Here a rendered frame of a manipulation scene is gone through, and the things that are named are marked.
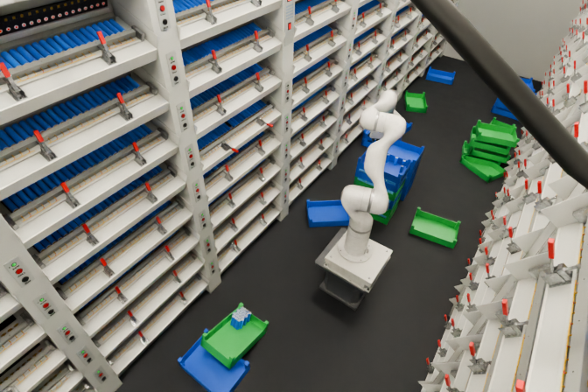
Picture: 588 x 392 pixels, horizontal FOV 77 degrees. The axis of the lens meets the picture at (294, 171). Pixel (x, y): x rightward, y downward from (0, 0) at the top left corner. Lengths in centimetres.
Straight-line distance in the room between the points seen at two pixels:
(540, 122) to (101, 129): 121
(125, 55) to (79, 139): 30
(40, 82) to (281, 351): 166
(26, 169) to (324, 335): 163
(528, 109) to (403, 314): 206
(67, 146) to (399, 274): 197
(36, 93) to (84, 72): 14
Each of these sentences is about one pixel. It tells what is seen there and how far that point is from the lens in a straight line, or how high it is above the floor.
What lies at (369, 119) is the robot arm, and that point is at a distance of 186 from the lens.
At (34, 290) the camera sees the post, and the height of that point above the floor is 91.
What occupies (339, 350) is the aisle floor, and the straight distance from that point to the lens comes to 222.
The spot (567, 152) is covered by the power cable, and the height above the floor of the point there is 181.
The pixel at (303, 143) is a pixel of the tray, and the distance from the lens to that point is 249.
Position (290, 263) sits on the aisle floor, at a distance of 246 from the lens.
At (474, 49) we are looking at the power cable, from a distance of 40.
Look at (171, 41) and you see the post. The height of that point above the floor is 151.
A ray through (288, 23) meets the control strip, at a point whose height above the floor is 139.
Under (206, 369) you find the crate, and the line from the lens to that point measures 219.
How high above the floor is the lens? 202
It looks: 41 degrees down
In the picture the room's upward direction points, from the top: 2 degrees clockwise
